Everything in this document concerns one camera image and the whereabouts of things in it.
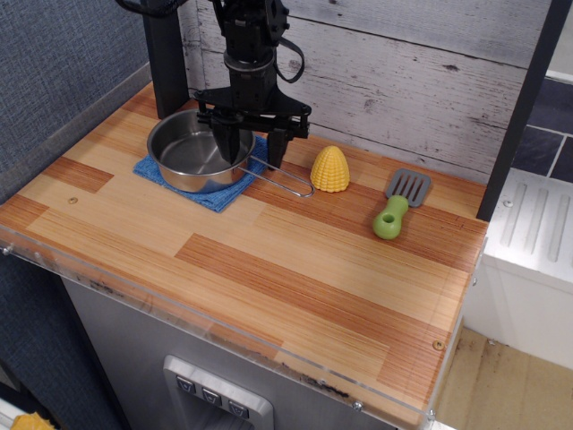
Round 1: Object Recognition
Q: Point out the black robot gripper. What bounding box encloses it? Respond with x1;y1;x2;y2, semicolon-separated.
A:
193;64;312;168

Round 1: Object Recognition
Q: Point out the stainless steel pot with handle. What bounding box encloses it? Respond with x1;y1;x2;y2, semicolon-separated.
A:
146;107;316;199

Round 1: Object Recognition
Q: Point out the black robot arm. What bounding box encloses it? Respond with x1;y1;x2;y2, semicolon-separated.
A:
194;1;312;168

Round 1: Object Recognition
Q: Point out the yellow toy corn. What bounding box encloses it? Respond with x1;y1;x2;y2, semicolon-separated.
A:
310;145;350;193

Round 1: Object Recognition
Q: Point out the blue folded cloth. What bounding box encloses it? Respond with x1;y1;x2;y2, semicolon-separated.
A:
133;135;268;213

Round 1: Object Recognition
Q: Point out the grey green toy spatula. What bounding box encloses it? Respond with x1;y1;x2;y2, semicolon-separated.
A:
372;168;431;240

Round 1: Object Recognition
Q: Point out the clear acrylic table edge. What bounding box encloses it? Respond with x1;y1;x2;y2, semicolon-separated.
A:
1;219;443;429

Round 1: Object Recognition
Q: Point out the silver button panel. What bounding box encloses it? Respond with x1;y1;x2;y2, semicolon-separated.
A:
163;355;275;429

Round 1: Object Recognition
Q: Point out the white ribbed cabinet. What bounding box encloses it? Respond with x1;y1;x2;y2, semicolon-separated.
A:
462;169;572;368

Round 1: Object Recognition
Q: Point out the yellow object bottom left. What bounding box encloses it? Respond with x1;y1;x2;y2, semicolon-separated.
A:
10;413;55;430

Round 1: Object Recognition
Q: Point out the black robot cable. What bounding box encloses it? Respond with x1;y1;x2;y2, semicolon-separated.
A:
273;35;306;84

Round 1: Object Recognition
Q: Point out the dark left frame post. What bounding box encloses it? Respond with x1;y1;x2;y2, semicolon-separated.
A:
143;12;189;119

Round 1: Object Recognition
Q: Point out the dark frame post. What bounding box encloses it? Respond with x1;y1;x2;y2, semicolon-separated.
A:
143;12;189;119
476;0;572;221

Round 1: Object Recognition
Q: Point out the dark right frame post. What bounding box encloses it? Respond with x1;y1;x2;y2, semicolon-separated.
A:
476;0;572;221

